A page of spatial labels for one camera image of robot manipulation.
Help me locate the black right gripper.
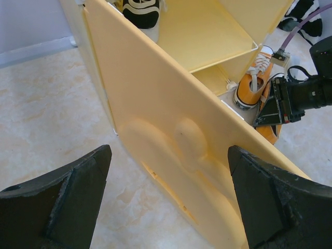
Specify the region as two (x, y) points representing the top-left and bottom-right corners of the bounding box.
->
(253, 66), (331, 127)

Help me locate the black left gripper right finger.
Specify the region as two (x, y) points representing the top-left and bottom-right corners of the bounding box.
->
(228, 146), (331, 248)

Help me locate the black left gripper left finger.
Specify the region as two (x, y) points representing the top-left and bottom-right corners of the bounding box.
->
(1, 145), (112, 248)

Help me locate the orange sneaker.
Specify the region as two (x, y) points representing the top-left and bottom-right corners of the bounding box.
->
(255, 83), (282, 145)

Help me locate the orange sneaker one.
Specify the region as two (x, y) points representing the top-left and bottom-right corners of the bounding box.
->
(233, 46), (273, 110)

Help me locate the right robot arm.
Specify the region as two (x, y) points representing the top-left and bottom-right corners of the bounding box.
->
(253, 37), (331, 127)

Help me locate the yellow plastic shoe cabinet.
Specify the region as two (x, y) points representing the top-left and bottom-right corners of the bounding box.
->
(61, 1), (291, 131)

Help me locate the zebra striped cloth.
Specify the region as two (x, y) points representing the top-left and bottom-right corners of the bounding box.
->
(278, 0), (323, 45)

